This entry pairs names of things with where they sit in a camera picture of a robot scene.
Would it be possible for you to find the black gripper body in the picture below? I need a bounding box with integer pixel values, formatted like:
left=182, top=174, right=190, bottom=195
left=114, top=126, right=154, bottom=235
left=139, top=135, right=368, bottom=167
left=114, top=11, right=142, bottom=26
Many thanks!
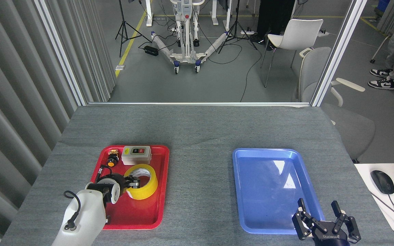
left=312, top=230, right=351, bottom=246
left=109, top=173, right=130, bottom=196

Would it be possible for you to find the yellow tape roll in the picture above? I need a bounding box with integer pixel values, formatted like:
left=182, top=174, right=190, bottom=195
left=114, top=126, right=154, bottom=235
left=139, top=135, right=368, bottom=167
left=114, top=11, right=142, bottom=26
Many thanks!
left=123, top=164, right=158, bottom=200

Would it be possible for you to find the yellow push button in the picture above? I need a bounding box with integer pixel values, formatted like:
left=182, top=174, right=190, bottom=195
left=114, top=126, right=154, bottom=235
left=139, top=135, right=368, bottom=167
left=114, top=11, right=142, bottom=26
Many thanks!
left=106, top=149, right=120, bottom=168

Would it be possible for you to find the red plastic tray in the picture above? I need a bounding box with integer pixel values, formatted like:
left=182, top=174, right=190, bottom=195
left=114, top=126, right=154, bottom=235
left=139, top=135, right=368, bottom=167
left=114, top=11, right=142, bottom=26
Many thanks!
left=76, top=145, right=170, bottom=230

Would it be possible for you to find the blue plastic tray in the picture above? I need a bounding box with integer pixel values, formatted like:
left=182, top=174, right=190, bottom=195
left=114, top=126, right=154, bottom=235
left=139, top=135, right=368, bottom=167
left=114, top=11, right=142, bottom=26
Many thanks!
left=232, top=148, right=327, bottom=235

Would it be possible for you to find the white desk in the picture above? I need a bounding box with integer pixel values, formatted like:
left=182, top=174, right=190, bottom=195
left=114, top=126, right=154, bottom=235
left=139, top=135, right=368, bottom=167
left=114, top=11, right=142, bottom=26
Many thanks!
left=354, top=163, right=394, bottom=246

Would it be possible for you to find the black computer mouse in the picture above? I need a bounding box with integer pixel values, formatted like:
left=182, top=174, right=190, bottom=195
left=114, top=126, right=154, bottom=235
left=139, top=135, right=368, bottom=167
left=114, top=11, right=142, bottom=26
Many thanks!
left=370, top=170, right=394, bottom=195

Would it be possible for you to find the grey office chair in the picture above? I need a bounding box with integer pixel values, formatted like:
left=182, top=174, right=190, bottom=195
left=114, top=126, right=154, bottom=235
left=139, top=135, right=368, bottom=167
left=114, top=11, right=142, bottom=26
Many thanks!
left=291, top=47, right=376, bottom=163

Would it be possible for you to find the white wheeled stand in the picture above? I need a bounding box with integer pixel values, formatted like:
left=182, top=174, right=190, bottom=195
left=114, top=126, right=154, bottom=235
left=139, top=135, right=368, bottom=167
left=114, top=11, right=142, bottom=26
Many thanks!
left=151, top=0, right=230, bottom=74

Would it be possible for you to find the black tripod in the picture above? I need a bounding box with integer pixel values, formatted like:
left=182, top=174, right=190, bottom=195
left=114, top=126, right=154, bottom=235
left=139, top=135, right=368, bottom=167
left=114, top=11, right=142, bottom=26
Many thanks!
left=115, top=0, right=151, bottom=58
left=218, top=0, right=258, bottom=54

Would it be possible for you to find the white desk leg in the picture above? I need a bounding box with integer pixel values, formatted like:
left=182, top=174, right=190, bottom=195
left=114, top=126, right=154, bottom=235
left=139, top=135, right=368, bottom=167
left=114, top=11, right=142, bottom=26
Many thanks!
left=226, top=0, right=233, bottom=30
left=211, top=0, right=219, bottom=25
left=145, top=0, right=154, bottom=27

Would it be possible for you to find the grey chair with castors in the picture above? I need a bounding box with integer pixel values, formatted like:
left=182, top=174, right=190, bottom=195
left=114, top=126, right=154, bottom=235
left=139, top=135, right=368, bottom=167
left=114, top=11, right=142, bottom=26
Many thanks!
left=370, top=34, right=391, bottom=64

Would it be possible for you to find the white plastic chair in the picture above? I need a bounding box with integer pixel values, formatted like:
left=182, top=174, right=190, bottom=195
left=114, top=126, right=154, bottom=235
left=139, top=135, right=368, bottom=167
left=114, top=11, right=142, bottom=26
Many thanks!
left=260, top=19, right=324, bottom=88

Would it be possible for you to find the blue bin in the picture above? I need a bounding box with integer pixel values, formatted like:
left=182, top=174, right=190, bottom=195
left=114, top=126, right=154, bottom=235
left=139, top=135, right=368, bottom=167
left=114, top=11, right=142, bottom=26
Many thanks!
left=377, top=0, right=391, bottom=14

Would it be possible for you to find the white switch box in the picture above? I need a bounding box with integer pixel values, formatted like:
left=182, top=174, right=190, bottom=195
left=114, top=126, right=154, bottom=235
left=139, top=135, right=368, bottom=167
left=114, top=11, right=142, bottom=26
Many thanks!
left=121, top=146, right=152, bottom=166

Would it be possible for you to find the silver frame rail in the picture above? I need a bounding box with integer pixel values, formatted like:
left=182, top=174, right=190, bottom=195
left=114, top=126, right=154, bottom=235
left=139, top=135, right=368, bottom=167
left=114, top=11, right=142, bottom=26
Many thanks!
left=88, top=101, right=312, bottom=107

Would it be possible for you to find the silver frame post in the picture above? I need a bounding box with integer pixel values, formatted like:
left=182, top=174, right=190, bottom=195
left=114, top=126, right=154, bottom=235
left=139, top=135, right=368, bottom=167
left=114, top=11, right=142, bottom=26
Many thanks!
left=35, top=0, right=88, bottom=106
left=311, top=0, right=368, bottom=107

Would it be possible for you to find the black floor cable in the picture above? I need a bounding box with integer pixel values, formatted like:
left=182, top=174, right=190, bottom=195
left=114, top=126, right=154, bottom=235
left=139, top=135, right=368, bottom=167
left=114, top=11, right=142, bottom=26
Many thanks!
left=240, top=44, right=263, bottom=102

